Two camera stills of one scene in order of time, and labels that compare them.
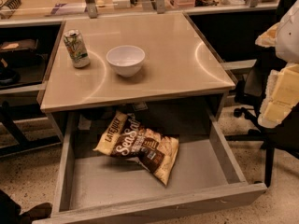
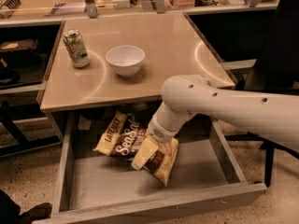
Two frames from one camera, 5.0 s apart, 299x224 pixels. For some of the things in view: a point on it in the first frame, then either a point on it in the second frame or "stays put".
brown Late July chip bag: (124, 136) stays put
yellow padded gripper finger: (281, 95) to (144, 153)
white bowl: (127, 59) stays put
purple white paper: (61, 8) stays put
